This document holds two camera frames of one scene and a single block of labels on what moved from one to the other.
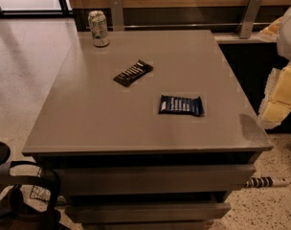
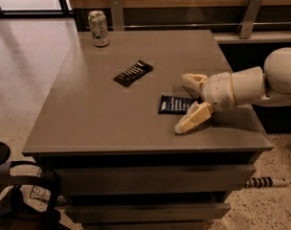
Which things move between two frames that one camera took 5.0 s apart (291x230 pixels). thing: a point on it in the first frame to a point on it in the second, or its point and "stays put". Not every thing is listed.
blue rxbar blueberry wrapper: (173, 104) stays put
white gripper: (289, 33) to (218, 90)
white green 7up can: (99, 28) stays put
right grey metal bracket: (249, 16) stays put
